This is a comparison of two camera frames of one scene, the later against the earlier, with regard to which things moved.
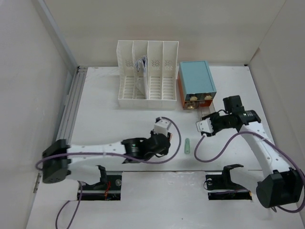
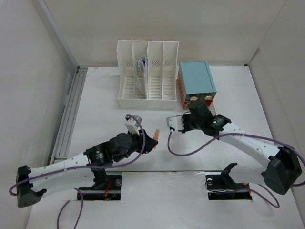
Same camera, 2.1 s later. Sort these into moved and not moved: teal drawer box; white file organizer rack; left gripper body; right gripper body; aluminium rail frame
Moved: left gripper body; right gripper body
Not moved: white file organizer rack; aluminium rail frame; teal drawer box
